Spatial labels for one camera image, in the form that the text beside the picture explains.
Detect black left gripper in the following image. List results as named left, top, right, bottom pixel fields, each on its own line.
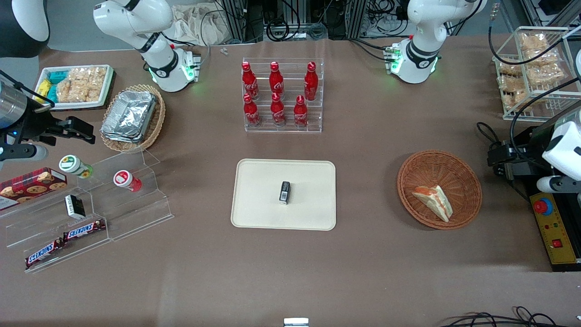
left=487, top=128, right=552, bottom=183

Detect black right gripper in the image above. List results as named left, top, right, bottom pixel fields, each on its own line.
left=28, top=105, right=96, bottom=146

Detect plastic-wrapped triangle sandwich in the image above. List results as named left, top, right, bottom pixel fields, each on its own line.
left=411, top=184, right=454, bottom=223

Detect white rectangular snack tray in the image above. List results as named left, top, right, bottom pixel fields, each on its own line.
left=34, top=64, right=115, bottom=111

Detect brown wicker basket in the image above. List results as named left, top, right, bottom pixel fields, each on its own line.
left=397, top=150, right=483, bottom=230

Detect light wicker oval basket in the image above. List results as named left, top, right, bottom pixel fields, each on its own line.
left=99, top=84, right=167, bottom=154

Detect cream rectangular tray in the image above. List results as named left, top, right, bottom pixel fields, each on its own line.
left=230, top=159, right=337, bottom=231

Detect green-lidded yogurt cup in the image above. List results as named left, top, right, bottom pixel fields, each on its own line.
left=59, top=154, right=94, bottom=179

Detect rice cracker bag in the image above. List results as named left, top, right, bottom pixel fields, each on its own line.
left=73, top=67, right=108, bottom=102
left=56, top=78, right=79, bottom=104

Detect stacked aluminium foil containers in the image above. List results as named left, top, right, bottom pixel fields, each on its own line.
left=100, top=90, right=158, bottom=144

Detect clear bin with snack bags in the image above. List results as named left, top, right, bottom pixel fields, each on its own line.
left=492, top=26, right=581, bottom=121

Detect yellow snack packet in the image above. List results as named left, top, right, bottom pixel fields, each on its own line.
left=36, top=79, right=53, bottom=103

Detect red emergency stop button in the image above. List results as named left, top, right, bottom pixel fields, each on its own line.
left=533, top=198, right=554, bottom=217

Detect red-lidded yogurt cup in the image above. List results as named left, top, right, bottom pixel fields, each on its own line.
left=113, top=169, right=143, bottom=193

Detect red cookie box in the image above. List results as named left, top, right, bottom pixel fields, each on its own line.
left=0, top=167, right=68, bottom=211

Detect black and white small box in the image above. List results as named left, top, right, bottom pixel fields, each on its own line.
left=64, top=194, right=86, bottom=220

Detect clear bagged fried snack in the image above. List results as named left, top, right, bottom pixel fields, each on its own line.
left=497, top=63, right=531, bottom=109
left=522, top=49, right=565, bottom=88
left=519, top=33, right=549, bottom=54

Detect yellow control box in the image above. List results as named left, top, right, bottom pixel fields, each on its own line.
left=528, top=191, right=581, bottom=273

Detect Snickers chocolate bar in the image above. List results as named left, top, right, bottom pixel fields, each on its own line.
left=25, top=238, right=64, bottom=269
left=63, top=219, right=107, bottom=242

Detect clear acrylic step display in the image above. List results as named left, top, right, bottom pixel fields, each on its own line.
left=0, top=149, right=175, bottom=274

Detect beige cloth bag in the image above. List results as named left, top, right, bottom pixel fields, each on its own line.
left=172, top=4, right=230, bottom=46

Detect red cola bottle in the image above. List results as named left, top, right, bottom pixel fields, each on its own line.
left=243, top=93, right=261, bottom=128
left=270, top=92, right=286, bottom=127
left=293, top=94, right=310, bottom=128
left=304, top=61, right=319, bottom=101
left=269, top=61, right=285, bottom=97
left=241, top=61, right=260, bottom=101

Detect clear acrylic bottle rack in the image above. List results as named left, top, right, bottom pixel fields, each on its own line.
left=242, top=57, right=324, bottom=134

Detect thick black cable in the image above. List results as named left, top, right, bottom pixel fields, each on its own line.
left=510, top=76, right=581, bottom=147
left=488, top=2, right=581, bottom=65

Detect bundle of thin cables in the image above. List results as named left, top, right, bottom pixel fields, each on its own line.
left=439, top=306, right=581, bottom=327

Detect coiled black cable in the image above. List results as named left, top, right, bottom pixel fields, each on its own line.
left=265, top=17, right=291, bottom=42

